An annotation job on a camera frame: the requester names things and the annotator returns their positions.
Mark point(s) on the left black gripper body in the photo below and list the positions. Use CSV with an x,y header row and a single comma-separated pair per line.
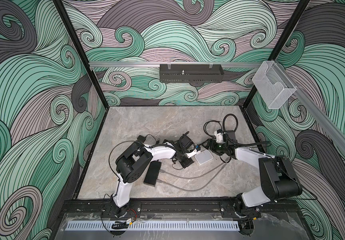
x,y
184,161

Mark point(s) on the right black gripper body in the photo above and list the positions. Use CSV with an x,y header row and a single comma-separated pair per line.
x,y
218,147

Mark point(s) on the white network switch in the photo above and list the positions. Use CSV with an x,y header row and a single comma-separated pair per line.
x,y
203,157

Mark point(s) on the black network switch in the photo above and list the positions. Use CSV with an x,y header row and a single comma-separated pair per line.
x,y
152,173

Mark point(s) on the black power adapter with cable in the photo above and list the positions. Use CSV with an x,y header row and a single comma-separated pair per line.
x,y
142,139

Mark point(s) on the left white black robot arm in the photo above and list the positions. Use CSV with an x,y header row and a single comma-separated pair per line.
x,y
130,165

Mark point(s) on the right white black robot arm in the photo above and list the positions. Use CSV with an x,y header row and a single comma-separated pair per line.
x,y
278,179

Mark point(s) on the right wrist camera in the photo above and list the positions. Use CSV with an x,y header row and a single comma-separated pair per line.
x,y
219,134

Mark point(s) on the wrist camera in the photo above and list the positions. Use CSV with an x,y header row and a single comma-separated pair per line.
x,y
196,150
219,134

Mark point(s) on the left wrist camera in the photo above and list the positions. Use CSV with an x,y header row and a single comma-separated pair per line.
x,y
196,150

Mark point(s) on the black wall tray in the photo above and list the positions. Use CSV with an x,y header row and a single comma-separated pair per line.
x,y
191,73

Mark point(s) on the clear plastic wall holder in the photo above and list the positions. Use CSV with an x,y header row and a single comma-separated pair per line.
x,y
274,84

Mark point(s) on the white slotted cable duct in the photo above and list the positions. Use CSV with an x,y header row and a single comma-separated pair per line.
x,y
156,226

